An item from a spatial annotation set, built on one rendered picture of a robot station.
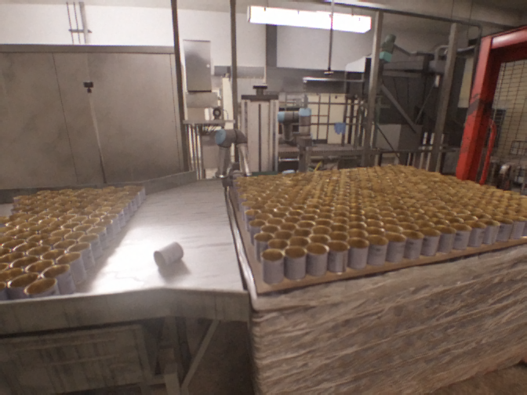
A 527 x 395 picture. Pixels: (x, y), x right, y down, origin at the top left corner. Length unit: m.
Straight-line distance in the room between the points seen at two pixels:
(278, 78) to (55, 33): 7.64
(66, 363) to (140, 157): 2.73
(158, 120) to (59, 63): 1.16
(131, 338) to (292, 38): 9.40
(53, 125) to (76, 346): 3.06
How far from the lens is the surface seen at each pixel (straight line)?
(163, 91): 3.33
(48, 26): 10.27
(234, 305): 0.68
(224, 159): 2.12
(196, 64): 3.08
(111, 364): 0.95
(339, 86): 4.15
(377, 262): 0.88
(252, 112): 2.43
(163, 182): 1.92
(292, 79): 3.88
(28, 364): 1.01
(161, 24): 9.39
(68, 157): 3.70
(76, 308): 0.80
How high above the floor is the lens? 1.56
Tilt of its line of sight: 17 degrees down
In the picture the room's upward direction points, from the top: straight up
